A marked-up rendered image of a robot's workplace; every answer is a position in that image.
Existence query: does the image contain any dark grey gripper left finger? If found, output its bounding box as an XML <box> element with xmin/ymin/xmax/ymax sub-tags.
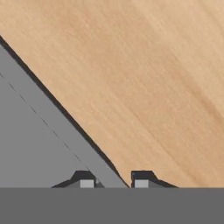
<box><xmin>51</xmin><ymin>170</ymin><xmax>105</xmax><ymax>189</ymax></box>

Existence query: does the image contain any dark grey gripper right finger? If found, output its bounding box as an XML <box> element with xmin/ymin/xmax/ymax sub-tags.
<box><xmin>130</xmin><ymin>170</ymin><xmax>179</xmax><ymax>189</ymax></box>

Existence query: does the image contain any grey fridge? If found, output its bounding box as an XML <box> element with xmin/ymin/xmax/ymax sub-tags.
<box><xmin>0</xmin><ymin>35</ymin><xmax>131</xmax><ymax>189</ymax></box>

